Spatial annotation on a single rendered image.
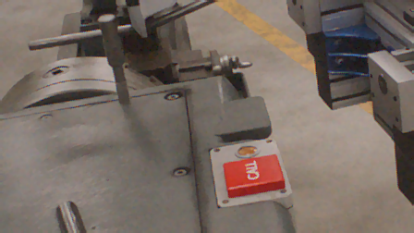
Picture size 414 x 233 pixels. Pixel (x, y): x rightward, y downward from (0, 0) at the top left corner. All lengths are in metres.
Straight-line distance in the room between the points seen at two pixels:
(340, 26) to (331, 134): 1.85
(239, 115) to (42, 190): 0.25
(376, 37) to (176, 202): 1.02
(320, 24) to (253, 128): 0.89
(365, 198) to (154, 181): 2.39
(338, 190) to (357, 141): 0.37
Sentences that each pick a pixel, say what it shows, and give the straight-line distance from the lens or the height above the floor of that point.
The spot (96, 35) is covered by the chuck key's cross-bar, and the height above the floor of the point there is 1.35.
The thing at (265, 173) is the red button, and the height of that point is 1.27.
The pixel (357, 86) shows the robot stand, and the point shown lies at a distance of 2.12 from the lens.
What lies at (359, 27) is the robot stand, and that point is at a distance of 2.06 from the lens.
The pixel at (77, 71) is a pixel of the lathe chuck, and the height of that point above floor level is 1.24.
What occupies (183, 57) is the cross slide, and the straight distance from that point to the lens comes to 2.18.
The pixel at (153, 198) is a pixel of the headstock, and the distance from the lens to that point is 1.06.
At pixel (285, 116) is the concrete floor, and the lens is 4.07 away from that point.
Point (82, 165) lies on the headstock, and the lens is 1.16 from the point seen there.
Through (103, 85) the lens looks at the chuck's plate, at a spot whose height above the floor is 1.23.
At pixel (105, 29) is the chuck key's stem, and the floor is 1.36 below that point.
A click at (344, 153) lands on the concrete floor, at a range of 3.74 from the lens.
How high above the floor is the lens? 1.77
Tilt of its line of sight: 26 degrees down
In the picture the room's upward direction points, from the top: 9 degrees counter-clockwise
